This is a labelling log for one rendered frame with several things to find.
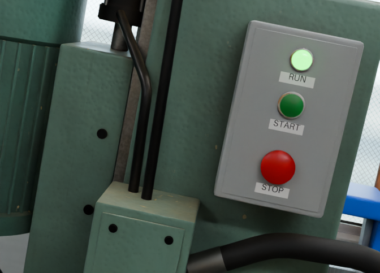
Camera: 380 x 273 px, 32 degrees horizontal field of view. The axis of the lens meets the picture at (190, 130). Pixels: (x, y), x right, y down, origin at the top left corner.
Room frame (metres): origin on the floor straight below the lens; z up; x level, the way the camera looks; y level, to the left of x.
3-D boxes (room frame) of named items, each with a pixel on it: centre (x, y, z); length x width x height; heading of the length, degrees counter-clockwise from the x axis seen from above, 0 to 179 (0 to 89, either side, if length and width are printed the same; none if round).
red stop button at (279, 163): (0.57, -0.08, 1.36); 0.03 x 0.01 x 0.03; 88
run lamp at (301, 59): (0.57, -0.08, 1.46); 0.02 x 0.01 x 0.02; 88
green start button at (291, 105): (0.57, -0.08, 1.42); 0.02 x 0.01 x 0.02; 88
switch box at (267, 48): (0.60, -0.08, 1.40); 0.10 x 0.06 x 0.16; 88
